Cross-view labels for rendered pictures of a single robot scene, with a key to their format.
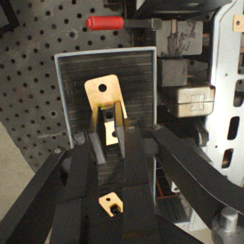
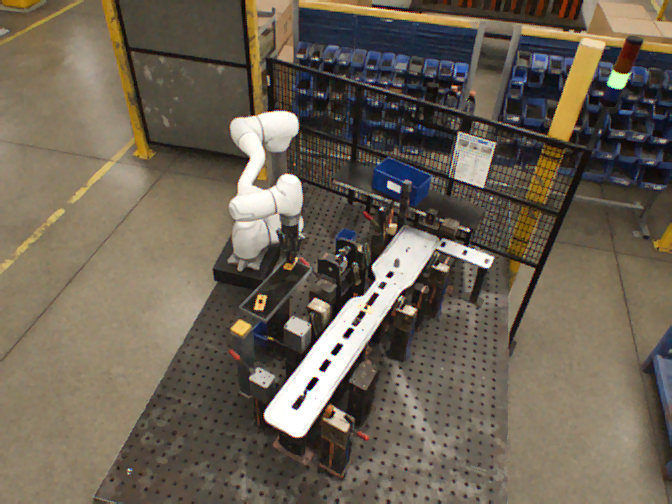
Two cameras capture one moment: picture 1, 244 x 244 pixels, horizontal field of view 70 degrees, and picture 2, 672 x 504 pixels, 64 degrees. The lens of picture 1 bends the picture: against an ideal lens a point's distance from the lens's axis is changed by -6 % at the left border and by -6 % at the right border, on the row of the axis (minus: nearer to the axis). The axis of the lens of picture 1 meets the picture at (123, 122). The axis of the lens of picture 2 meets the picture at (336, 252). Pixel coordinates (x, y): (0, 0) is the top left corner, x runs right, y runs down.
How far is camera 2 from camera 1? 229 cm
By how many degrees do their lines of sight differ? 69
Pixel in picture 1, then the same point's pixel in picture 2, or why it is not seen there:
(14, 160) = (70, 443)
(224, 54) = (347, 313)
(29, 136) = (200, 341)
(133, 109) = (295, 277)
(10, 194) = not seen: outside the picture
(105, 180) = (268, 290)
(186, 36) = (328, 285)
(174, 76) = (315, 289)
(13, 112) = (210, 321)
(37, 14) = not seen: hidden behind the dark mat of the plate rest
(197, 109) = (317, 307)
